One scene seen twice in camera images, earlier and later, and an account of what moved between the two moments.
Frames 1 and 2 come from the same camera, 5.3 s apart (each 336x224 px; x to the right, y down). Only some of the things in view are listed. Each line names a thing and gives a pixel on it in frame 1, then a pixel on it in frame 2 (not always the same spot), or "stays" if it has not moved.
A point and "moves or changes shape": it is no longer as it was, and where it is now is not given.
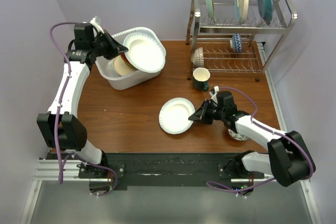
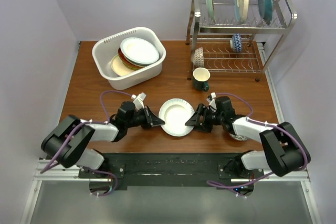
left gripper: [107, 36] to [150, 119]
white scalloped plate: [145, 53] moves or changes shape
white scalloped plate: [173, 115] stays
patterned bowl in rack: [199, 57] stays
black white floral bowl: [238, 136] stays
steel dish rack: [237, 31] stays
